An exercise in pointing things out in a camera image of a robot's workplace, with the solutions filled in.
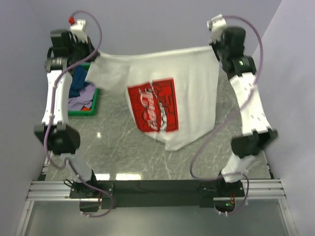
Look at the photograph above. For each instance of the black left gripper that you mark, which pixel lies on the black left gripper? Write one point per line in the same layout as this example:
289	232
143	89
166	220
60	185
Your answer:
88	46

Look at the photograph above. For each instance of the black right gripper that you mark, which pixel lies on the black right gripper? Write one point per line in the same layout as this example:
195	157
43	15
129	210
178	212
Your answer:
215	47

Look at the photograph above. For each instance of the white t-shirt with red print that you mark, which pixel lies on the white t-shirt with red print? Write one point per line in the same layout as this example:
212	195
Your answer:
171	95

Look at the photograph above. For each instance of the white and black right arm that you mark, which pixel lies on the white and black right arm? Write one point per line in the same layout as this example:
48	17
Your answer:
257	133

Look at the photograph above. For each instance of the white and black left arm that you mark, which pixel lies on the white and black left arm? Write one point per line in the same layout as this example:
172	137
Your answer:
55	133

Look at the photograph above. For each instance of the navy blue t-shirt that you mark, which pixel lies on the navy blue t-shirt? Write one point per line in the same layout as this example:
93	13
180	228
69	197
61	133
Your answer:
78	81

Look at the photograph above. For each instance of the lavender t-shirt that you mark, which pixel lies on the lavender t-shirt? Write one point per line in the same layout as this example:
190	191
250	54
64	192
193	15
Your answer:
84	100

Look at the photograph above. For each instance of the orange t-shirt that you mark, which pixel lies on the orange t-shirt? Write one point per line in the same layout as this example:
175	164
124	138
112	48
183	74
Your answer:
85	109

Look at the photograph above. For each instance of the green plastic crate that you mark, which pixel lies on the green plastic crate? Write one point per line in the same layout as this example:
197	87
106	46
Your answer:
92	112

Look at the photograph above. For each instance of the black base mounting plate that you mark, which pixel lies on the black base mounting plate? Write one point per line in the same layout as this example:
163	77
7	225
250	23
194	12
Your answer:
160	193

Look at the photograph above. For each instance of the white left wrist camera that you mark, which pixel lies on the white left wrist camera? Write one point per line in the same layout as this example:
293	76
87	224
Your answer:
78	28

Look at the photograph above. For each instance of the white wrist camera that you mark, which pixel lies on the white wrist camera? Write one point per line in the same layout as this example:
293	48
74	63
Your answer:
216	25
78	28

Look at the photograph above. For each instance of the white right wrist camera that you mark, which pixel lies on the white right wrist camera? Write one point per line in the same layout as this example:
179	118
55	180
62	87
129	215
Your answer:
216	25

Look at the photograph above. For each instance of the aluminium frame rail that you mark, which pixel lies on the aluminium frame rail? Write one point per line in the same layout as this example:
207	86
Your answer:
135	207

